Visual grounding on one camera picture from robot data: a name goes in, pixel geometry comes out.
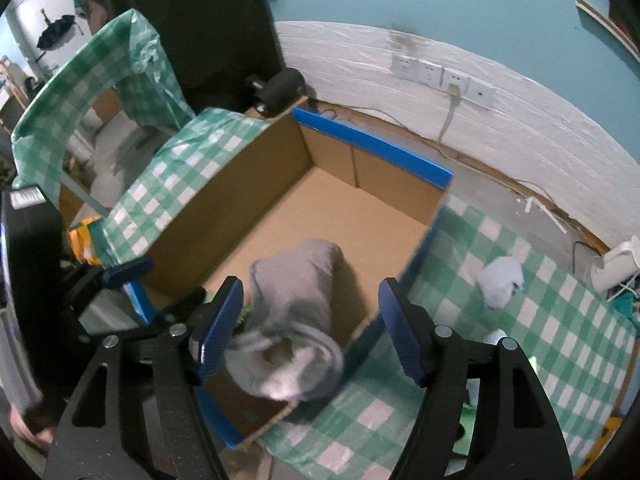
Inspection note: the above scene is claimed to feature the person's left hand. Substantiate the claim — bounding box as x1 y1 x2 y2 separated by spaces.
7 400 58 453

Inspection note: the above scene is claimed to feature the white sock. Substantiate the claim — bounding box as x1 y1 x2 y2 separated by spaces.
476 256 526 310

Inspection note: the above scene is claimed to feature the white wall socket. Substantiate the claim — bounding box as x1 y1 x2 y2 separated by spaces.
391 52 418 80
417 60 443 86
444 67 471 97
470 82 496 108

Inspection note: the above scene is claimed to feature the green checked plastic sheet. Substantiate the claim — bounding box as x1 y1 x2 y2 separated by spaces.
11 9 271 267

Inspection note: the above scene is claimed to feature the orange snack packet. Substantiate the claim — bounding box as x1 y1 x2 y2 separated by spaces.
67 215 106 266

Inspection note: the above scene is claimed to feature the white plastic strip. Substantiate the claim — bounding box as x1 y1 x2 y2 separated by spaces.
525 197 568 233

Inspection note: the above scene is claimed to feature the black hanging umbrella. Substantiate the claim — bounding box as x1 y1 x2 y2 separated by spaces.
36 10 76 51

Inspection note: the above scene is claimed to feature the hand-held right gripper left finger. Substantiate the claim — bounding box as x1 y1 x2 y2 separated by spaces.
44 276 245 480

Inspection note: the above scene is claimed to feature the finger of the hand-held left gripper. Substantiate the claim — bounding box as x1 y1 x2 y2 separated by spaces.
75 287 207 343
62 256 155 306

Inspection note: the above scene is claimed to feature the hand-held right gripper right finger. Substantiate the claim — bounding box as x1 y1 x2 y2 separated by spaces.
377 277 573 480

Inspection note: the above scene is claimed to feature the grey cloth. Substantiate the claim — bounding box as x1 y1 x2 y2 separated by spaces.
224 238 346 402

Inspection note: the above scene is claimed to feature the white electric kettle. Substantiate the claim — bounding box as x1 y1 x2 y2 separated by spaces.
590 235 640 295

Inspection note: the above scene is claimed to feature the wooden frame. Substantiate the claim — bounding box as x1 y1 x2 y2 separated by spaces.
575 0 640 61

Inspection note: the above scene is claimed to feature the green checked tablecloth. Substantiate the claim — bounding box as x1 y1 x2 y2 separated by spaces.
260 195 638 478

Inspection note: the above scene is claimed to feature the black cylindrical device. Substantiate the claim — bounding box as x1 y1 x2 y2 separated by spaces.
245 67 306 116

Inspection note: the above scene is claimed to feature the grey plug cable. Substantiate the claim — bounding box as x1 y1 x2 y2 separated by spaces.
439 82 463 148

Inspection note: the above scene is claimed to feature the cardboard box with blue edges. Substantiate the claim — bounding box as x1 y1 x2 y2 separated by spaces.
125 107 455 450

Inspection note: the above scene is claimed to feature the black cabinet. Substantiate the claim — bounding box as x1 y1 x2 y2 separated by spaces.
92 0 286 116

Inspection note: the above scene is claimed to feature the teal plastic basket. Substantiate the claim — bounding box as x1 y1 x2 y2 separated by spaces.
612 290 640 322

